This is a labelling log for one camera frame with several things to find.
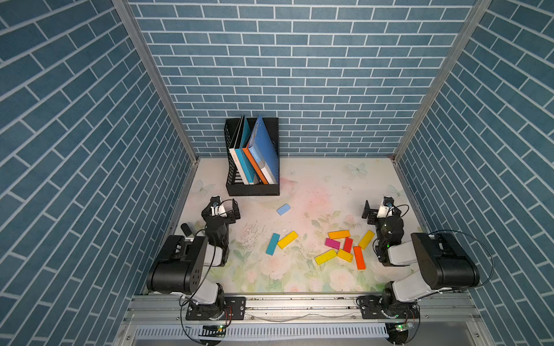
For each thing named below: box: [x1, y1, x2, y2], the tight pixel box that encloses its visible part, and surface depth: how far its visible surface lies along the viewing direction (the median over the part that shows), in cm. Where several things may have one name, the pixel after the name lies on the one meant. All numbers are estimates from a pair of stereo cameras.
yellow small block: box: [336, 248, 353, 263], surface depth 88 cm
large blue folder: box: [248, 114, 280, 185], surface depth 93 cm
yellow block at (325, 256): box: [313, 248, 338, 266], surface depth 87 cm
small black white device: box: [180, 222, 193, 238], surface depth 90 cm
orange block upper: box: [328, 229, 351, 240], surface depth 93 cm
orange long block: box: [352, 245, 366, 271], surface depth 86 cm
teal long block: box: [265, 232, 281, 256], surface depth 91 cm
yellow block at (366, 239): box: [357, 229, 376, 251], surface depth 93 cm
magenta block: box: [324, 237, 341, 251], surface depth 91 cm
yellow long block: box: [277, 230, 299, 249], surface depth 92 cm
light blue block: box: [276, 203, 292, 216], surface depth 101 cm
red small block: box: [343, 237, 354, 254], surface depth 91 cm
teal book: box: [235, 116, 255, 185], surface depth 90 cm
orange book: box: [242, 147, 270, 186], surface depth 93 cm
